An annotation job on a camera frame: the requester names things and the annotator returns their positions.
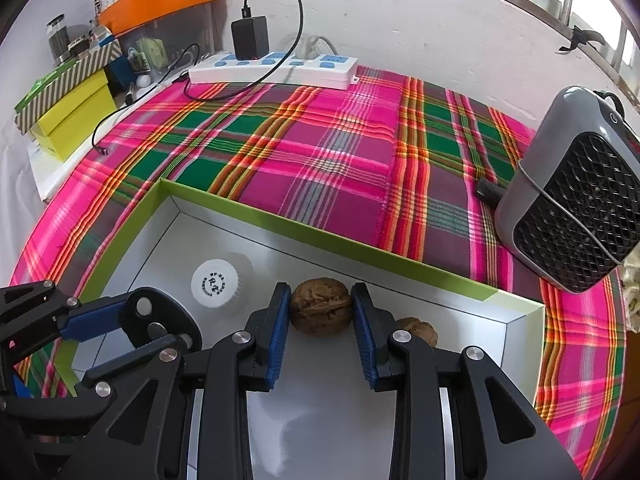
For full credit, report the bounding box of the glass jar with dark contents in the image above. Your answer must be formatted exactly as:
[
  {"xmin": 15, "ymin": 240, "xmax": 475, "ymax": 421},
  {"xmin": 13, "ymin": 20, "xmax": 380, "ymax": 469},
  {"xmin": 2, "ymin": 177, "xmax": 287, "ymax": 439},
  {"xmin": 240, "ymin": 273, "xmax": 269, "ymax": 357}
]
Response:
[{"xmin": 46, "ymin": 14, "xmax": 76, "ymax": 63}]

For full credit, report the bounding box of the floral curtain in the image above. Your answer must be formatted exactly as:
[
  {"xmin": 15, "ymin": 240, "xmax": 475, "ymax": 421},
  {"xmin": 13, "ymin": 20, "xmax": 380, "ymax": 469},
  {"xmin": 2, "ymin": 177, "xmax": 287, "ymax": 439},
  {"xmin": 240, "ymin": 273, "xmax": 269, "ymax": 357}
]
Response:
[{"xmin": 620, "ymin": 265, "xmax": 640, "ymax": 333}]

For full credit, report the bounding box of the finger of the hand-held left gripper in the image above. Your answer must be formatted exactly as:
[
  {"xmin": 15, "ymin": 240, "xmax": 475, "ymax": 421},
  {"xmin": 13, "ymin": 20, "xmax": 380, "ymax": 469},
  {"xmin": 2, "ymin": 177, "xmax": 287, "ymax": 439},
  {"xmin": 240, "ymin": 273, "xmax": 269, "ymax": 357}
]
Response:
[
  {"xmin": 77, "ymin": 335, "xmax": 188, "ymax": 403},
  {"xmin": 0, "ymin": 280, "xmax": 133, "ymax": 376}
]

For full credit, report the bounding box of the black charger adapter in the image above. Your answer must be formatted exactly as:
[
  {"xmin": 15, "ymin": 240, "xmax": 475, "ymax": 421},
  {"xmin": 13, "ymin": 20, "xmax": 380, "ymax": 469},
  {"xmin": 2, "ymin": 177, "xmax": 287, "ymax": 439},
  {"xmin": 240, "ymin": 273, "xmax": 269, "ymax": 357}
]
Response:
[{"xmin": 231, "ymin": 16, "xmax": 271, "ymax": 61}]

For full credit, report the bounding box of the small brown walnut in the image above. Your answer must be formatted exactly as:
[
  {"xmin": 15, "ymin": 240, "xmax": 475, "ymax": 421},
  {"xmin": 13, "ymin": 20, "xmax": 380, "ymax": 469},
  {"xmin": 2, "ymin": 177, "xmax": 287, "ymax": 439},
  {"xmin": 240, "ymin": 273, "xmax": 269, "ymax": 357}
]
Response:
[{"xmin": 395, "ymin": 316, "xmax": 440, "ymax": 348}]

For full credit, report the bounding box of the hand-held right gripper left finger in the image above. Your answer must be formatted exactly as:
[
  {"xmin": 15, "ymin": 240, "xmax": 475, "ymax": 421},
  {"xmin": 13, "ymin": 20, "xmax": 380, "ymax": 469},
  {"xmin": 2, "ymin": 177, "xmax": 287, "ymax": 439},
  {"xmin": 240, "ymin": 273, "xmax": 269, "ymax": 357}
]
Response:
[{"xmin": 62, "ymin": 282, "xmax": 293, "ymax": 480}]

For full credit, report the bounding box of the white blue power strip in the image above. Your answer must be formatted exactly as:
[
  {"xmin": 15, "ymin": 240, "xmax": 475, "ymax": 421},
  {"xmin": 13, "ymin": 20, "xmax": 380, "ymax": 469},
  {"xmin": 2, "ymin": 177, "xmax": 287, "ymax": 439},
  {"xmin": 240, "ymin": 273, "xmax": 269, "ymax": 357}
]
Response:
[{"xmin": 187, "ymin": 51, "xmax": 361, "ymax": 91}]

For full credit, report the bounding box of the large brown walnut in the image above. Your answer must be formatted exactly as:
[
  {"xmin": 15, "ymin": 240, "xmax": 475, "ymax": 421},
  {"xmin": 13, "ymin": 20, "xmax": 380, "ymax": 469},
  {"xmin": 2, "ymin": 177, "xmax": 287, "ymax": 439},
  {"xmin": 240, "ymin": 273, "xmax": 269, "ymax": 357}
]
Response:
[{"xmin": 290, "ymin": 277, "xmax": 353, "ymax": 335}]

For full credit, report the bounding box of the white power strip cord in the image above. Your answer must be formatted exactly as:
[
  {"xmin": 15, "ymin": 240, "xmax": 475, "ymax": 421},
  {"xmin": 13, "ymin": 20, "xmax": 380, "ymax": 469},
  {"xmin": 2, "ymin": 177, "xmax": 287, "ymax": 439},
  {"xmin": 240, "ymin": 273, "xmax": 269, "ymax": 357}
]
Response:
[{"xmin": 282, "ymin": 35, "xmax": 333, "ymax": 58}]

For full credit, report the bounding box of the yellow cardboard box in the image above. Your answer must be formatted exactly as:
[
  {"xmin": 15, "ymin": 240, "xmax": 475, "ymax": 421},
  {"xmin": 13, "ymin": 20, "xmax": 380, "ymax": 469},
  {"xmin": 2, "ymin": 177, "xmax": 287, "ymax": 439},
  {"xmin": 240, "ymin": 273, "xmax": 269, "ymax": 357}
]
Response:
[{"xmin": 29, "ymin": 69, "xmax": 120, "ymax": 163}]

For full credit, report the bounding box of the green packet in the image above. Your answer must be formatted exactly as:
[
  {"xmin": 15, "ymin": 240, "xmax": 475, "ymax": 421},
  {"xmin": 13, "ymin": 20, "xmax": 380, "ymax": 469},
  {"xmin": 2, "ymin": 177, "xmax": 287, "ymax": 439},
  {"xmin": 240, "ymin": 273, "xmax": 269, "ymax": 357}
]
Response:
[{"xmin": 137, "ymin": 37, "xmax": 168, "ymax": 68}]

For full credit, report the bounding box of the blue small box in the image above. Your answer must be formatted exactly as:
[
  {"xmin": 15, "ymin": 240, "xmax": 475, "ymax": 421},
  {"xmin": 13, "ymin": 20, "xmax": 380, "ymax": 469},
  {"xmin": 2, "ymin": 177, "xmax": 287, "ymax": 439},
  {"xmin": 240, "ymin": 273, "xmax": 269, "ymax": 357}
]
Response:
[{"xmin": 105, "ymin": 52, "xmax": 138, "ymax": 88}]

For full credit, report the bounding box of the pink green plaid cloth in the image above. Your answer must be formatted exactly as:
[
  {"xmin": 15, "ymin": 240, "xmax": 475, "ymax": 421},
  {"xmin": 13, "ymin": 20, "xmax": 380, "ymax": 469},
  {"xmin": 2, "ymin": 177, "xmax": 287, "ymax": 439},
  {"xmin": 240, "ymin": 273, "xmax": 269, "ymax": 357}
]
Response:
[{"xmin": 10, "ymin": 65, "xmax": 626, "ymax": 480}]

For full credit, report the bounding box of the black oval three-button object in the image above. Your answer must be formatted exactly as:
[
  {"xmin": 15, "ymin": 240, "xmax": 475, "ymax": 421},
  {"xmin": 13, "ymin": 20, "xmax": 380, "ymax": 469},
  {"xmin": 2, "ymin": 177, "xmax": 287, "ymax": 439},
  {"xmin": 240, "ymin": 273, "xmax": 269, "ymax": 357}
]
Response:
[{"xmin": 122, "ymin": 287, "xmax": 203, "ymax": 356}]

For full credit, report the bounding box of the striped green box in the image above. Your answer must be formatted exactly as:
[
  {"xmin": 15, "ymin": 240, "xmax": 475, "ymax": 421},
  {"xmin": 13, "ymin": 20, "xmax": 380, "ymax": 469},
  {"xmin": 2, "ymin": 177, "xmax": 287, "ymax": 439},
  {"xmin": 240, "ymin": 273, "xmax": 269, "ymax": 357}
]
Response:
[{"xmin": 14, "ymin": 40, "xmax": 123, "ymax": 136}]

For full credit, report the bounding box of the green-rimmed shallow box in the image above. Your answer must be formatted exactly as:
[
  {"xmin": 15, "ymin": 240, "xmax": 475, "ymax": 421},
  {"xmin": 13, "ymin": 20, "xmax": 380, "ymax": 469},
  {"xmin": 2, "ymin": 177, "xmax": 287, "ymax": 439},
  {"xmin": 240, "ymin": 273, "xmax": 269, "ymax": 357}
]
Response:
[{"xmin": 70, "ymin": 177, "xmax": 546, "ymax": 480}]

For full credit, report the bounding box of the white round cap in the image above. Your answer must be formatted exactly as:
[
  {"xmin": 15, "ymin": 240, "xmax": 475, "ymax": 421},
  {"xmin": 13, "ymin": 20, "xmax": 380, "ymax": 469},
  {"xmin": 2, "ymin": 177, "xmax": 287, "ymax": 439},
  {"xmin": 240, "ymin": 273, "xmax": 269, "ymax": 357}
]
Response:
[{"xmin": 191, "ymin": 255, "xmax": 253, "ymax": 317}]

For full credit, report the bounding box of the black heater plug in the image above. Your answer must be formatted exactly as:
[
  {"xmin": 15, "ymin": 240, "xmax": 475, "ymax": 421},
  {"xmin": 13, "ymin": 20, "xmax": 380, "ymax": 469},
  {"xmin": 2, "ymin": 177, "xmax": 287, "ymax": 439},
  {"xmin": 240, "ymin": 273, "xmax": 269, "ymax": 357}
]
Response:
[{"xmin": 475, "ymin": 177, "xmax": 506, "ymax": 206}]

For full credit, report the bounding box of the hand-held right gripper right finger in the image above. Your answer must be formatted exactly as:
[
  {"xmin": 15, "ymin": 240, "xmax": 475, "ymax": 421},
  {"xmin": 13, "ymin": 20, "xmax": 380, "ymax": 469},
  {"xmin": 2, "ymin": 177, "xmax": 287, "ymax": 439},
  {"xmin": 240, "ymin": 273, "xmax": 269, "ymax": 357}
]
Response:
[{"xmin": 351, "ymin": 282, "xmax": 583, "ymax": 480}]

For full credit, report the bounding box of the black charger cable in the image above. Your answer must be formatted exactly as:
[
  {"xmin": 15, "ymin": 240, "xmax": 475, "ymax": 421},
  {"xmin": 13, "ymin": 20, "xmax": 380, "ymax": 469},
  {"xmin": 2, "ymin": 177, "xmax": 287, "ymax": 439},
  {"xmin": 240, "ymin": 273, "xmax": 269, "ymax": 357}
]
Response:
[{"xmin": 182, "ymin": 0, "xmax": 305, "ymax": 102}]

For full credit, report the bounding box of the clear bin with orange lid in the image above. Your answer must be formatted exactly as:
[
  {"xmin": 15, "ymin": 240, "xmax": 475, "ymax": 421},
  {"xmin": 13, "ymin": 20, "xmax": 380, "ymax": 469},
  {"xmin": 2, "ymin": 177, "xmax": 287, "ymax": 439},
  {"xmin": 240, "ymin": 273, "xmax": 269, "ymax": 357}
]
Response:
[{"xmin": 97, "ymin": 0, "xmax": 221, "ymax": 86}]

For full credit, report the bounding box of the grey space heater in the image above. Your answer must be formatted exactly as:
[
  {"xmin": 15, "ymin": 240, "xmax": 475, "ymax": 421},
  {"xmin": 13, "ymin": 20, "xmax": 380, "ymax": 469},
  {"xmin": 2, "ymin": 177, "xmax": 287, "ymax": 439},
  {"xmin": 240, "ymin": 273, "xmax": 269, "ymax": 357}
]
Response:
[{"xmin": 492, "ymin": 85, "xmax": 640, "ymax": 295}]

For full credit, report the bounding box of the thin black USB cable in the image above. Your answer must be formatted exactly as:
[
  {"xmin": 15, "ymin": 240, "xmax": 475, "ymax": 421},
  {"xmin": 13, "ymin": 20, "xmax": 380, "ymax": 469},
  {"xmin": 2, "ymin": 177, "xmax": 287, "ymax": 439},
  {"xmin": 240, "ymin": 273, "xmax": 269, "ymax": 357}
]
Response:
[{"xmin": 92, "ymin": 44, "xmax": 201, "ymax": 157}]

